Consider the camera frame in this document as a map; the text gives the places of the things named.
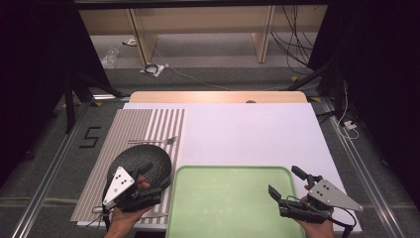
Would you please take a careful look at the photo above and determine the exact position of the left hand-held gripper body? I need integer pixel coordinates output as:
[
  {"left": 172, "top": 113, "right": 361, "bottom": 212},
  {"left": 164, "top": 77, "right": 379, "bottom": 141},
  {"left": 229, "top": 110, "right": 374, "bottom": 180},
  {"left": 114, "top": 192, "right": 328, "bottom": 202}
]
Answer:
[{"left": 102, "top": 166, "right": 173, "bottom": 213}]

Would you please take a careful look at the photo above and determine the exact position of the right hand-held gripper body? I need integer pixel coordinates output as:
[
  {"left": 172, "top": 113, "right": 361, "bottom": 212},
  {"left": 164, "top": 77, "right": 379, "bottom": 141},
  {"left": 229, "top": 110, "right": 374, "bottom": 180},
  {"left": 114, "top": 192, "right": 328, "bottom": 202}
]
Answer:
[{"left": 277, "top": 175, "right": 365, "bottom": 225}]

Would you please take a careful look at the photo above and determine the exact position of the black textured round plate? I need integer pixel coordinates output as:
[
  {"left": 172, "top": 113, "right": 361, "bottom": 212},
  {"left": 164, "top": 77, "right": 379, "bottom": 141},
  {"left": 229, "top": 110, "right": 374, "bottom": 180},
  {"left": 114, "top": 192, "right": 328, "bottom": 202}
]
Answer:
[{"left": 106, "top": 144, "right": 173, "bottom": 203}]

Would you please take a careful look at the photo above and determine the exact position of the green plastic tray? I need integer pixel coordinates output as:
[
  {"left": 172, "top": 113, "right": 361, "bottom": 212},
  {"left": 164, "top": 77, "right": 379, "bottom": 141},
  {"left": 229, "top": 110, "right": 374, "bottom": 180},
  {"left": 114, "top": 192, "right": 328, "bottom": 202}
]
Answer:
[{"left": 165, "top": 165, "right": 307, "bottom": 238}]

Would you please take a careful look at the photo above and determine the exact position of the person's right hand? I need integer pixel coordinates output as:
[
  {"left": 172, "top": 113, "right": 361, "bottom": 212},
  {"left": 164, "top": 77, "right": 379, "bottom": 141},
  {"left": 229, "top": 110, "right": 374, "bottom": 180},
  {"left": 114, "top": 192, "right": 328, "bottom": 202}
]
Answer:
[{"left": 296, "top": 183, "right": 335, "bottom": 238}]

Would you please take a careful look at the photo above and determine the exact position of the grey white striped placemat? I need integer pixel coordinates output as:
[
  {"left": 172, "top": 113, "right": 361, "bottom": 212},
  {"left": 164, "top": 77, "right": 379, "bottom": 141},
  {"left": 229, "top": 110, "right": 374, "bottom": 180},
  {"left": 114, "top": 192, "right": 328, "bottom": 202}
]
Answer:
[{"left": 69, "top": 108, "right": 187, "bottom": 223}]

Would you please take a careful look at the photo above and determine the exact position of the white foam board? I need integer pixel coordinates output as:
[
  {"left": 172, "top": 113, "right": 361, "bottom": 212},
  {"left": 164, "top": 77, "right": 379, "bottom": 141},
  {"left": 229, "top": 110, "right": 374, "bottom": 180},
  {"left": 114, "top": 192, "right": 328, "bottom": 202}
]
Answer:
[{"left": 76, "top": 102, "right": 363, "bottom": 233}]

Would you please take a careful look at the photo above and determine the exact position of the black metal stand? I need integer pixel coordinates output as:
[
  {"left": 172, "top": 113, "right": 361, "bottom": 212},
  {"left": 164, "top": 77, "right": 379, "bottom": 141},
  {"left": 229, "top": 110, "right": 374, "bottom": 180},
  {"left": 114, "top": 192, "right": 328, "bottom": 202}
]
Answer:
[
  {"left": 63, "top": 71, "right": 124, "bottom": 134},
  {"left": 286, "top": 61, "right": 345, "bottom": 117}
]

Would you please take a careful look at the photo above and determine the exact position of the black curtain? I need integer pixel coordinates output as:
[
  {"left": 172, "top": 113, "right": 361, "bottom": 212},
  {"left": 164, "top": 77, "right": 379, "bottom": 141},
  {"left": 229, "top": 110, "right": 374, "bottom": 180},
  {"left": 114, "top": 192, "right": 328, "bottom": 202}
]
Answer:
[
  {"left": 0, "top": 0, "right": 112, "bottom": 187},
  {"left": 306, "top": 0, "right": 420, "bottom": 211}
]

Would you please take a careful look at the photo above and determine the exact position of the clear crumpled plastic bag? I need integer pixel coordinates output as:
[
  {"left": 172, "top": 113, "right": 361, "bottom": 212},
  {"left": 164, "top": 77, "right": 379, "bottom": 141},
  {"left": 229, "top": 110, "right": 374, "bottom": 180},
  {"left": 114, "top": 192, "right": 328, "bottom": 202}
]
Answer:
[{"left": 100, "top": 47, "right": 120, "bottom": 69}]

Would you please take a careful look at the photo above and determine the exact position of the light wooden shelf unit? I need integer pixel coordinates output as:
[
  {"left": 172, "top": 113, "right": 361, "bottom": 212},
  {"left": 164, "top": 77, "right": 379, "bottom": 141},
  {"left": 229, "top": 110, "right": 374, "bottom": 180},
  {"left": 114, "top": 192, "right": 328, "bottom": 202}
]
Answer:
[{"left": 78, "top": 4, "right": 329, "bottom": 65}]

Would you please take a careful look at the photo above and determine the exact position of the left hand-held gripper cable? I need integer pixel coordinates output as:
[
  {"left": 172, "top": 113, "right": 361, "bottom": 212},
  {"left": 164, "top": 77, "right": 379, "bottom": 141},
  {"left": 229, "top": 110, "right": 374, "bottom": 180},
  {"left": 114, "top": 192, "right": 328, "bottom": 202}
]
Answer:
[{"left": 86, "top": 205, "right": 112, "bottom": 233}]

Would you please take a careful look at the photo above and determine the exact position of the hand-held gripper cable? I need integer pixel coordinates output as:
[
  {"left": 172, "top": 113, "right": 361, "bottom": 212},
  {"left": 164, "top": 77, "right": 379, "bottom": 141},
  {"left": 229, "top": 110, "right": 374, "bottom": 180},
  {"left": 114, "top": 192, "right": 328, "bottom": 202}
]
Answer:
[
  {"left": 86, "top": 205, "right": 112, "bottom": 233},
  {"left": 329, "top": 206, "right": 359, "bottom": 238}
]

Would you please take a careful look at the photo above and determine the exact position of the right hand-held gripper cable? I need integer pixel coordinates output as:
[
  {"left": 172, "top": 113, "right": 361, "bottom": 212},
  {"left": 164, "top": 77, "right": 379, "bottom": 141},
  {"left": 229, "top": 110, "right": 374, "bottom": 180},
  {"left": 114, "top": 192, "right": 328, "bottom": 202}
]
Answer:
[{"left": 329, "top": 206, "right": 359, "bottom": 238}]

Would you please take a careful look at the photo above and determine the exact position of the aluminium floor rail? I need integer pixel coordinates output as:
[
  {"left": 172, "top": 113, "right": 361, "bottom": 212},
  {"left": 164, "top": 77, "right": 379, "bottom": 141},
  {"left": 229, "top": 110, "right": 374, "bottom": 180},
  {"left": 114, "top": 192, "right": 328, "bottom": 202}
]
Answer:
[
  {"left": 11, "top": 101, "right": 91, "bottom": 238},
  {"left": 320, "top": 98, "right": 398, "bottom": 238}
]

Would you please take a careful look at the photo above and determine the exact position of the white adapter cable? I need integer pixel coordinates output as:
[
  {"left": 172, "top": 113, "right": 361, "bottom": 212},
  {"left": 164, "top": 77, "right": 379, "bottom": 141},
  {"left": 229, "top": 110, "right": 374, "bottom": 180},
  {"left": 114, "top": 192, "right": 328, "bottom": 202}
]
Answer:
[{"left": 336, "top": 78, "right": 361, "bottom": 141}]

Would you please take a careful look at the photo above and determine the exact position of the plastic bag with black cable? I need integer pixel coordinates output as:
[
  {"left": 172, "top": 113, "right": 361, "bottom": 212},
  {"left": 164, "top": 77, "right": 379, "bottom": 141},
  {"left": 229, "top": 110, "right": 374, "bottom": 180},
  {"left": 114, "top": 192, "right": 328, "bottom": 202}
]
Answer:
[{"left": 140, "top": 62, "right": 165, "bottom": 78}]

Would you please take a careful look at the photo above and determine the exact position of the thin white floor cable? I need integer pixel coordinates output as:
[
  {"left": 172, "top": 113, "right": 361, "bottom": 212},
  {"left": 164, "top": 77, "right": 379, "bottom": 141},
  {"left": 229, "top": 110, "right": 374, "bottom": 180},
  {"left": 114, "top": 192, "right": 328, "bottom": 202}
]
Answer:
[{"left": 151, "top": 42, "right": 289, "bottom": 92}]

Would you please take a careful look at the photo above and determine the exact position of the bundle of black cables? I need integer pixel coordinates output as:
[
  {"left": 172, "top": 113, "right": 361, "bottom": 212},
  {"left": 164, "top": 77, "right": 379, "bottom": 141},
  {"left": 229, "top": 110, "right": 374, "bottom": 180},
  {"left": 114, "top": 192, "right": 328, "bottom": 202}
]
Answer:
[{"left": 269, "top": 4, "right": 315, "bottom": 76}]

